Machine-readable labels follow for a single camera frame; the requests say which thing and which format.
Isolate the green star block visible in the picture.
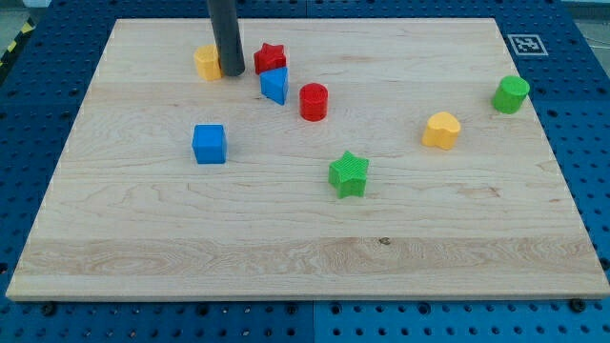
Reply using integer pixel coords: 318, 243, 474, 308
328, 151, 369, 198

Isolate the blue triangle block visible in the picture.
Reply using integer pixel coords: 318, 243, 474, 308
259, 67, 289, 106

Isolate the red star block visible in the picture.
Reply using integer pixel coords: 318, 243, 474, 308
254, 43, 287, 74

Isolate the wooden board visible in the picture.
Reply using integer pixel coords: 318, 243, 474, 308
7, 18, 609, 302

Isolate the red cylinder block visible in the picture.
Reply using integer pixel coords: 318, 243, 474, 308
299, 83, 329, 122

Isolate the blue cube block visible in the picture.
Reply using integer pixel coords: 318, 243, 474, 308
192, 124, 227, 164

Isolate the yellow heart block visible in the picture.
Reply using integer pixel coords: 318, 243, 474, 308
421, 111, 461, 150

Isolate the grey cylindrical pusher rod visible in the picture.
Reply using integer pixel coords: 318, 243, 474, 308
207, 0, 245, 76

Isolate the green cylinder block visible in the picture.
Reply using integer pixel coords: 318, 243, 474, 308
492, 75, 530, 114

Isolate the white fiducial marker tag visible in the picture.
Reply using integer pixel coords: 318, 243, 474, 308
507, 33, 548, 56

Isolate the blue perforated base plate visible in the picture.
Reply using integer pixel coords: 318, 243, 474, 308
1, 0, 609, 342

